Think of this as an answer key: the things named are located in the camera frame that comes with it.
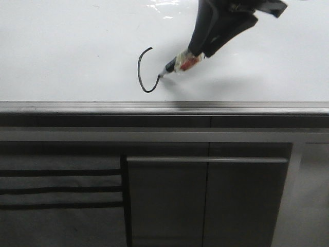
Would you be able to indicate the white whiteboard with aluminium frame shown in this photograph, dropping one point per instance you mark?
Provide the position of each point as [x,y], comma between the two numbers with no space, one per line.
[111,51]

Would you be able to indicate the grey cabinet with handle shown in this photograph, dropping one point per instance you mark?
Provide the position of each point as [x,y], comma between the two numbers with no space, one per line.
[79,180]

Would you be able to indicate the black taped whiteboard marker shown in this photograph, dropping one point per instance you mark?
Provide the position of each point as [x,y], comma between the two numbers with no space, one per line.
[182,62]

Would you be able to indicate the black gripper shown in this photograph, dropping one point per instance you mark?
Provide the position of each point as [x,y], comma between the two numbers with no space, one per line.
[218,22]

